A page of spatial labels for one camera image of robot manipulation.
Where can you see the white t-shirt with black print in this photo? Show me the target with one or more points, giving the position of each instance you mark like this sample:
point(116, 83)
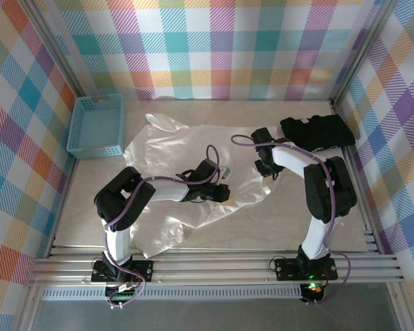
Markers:
point(172, 151)

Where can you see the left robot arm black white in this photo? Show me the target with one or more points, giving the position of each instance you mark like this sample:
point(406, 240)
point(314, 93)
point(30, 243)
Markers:
point(119, 241)

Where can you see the black base plate right arm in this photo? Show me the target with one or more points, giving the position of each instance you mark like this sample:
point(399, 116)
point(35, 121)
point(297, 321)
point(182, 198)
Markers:
point(286, 269)

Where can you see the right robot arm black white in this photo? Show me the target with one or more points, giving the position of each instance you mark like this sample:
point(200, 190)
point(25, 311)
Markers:
point(315, 238)

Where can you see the black base plate left arm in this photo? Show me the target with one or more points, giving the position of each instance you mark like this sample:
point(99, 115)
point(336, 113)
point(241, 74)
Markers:
point(141, 270)

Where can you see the folded black t-shirt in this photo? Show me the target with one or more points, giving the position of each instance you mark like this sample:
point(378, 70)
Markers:
point(321, 132)

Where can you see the blue plastic basket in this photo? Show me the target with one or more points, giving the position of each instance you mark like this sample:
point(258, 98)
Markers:
point(96, 127)

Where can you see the aluminium mounting rail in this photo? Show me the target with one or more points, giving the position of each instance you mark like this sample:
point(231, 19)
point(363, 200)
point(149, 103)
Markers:
point(210, 265)

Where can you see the aluminium frame post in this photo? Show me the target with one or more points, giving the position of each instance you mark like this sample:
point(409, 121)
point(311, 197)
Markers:
point(362, 51)
point(59, 51)

